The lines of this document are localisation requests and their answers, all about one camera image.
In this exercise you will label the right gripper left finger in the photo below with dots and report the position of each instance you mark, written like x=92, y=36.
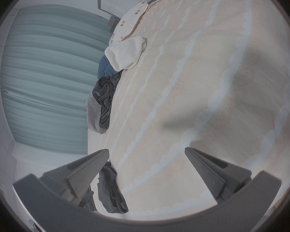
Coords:
x=82, y=175

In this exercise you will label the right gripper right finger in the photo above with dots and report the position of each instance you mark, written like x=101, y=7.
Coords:
x=215, y=174

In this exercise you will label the black T-shirt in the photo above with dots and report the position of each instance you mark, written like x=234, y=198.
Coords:
x=111, y=194

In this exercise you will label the pile of clothes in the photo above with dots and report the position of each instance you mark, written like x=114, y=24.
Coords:
x=102, y=98

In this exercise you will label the bed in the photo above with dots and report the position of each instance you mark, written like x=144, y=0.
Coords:
x=195, y=81

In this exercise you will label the blue-green curtain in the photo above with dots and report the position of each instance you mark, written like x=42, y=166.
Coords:
x=50, y=69

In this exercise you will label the grey bedside table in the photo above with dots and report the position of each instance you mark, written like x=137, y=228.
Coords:
x=113, y=22

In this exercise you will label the white printed pillow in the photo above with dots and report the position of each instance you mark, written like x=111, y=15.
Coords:
x=129, y=18

